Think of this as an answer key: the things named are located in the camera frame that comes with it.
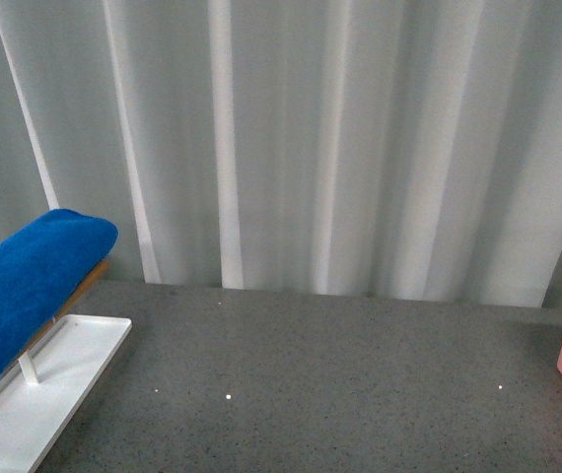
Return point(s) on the white pleated curtain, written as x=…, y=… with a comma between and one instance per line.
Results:
x=402, y=149

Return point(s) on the blue microfiber cloth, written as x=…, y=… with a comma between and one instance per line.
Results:
x=41, y=265

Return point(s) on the white rack with wooden bars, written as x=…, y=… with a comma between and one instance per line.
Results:
x=42, y=390

